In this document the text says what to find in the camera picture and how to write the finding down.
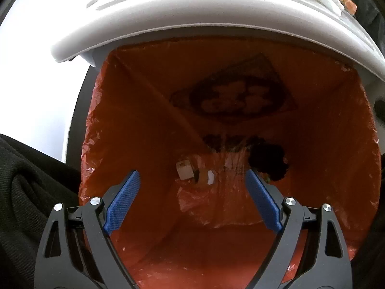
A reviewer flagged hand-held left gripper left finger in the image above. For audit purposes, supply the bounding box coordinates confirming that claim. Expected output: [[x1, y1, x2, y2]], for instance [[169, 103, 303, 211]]
[[34, 169, 142, 289]]

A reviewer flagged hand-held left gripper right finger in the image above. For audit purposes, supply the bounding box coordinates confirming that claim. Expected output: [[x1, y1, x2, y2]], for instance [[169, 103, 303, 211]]
[[245, 169, 353, 289]]

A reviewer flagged orange trash bag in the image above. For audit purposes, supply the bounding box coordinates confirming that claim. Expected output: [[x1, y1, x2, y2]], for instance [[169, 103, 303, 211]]
[[79, 38, 381, 289]]

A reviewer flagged black crumpled lump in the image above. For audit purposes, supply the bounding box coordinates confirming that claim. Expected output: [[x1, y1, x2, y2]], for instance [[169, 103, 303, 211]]
[[248, 143, 291, 183]]

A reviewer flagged small white box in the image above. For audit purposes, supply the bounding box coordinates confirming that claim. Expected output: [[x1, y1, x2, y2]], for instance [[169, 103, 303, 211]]
[[176, 160, 194, 181]]

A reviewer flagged person's black clothing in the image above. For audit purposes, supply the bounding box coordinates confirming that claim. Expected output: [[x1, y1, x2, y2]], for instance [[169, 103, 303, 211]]
[[0, 132, 82, 289]]

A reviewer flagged white plastic wrapper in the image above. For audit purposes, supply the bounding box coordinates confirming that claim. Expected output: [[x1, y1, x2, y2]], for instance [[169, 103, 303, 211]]
[[313, 0, 344, 16]]

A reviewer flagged orange snack wrapper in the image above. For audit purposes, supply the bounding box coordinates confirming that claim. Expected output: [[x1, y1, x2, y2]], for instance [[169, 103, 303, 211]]
[[331, 0, 358, 15]]

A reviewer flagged dark cloth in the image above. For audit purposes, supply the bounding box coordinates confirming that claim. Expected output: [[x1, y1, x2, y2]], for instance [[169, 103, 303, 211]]
[[328, 0, 385, 49]]

